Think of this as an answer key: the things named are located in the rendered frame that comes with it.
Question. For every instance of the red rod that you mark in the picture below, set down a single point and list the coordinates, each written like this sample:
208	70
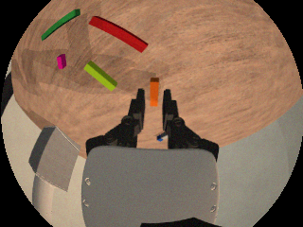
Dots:
119	32

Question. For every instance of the orange rod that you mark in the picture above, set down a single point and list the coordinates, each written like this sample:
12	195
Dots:
154	91

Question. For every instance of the small magenta block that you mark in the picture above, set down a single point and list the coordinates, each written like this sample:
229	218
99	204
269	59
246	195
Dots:
61	61

